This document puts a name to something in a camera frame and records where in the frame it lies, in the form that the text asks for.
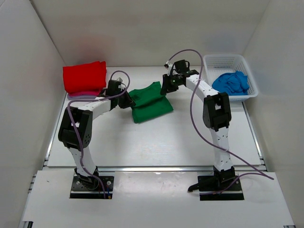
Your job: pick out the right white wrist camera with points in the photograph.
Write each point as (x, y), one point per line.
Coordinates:
(169, 66)

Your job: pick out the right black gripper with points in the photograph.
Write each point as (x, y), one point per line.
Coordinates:
(166, 88)

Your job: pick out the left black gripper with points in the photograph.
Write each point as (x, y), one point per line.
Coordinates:
(128, 103)

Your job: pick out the lavender folded t-shirt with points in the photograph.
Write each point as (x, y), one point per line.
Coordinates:
(83, 97)

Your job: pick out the white plastic basket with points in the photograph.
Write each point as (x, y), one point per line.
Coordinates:
(218, 64)

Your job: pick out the aluminium table rail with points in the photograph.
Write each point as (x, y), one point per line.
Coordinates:
(167, 143)

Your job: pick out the green t-shirt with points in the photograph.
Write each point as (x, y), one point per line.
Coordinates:
(149, 103)

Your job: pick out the blue crumpled t-shirt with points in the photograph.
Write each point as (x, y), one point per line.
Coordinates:
(234, 84)

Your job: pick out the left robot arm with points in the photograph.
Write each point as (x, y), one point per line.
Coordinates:
(75, 131)

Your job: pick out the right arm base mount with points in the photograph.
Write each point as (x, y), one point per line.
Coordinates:
(221, 186)

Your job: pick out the pink folded t-shirt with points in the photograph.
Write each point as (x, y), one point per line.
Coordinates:
(86, 93)

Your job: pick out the red folded t-shirt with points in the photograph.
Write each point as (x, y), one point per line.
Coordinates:
(85, 77)

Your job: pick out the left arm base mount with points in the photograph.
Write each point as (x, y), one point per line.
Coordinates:
(91, 188)

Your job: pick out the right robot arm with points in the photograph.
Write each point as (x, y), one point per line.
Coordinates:
(216, 112)

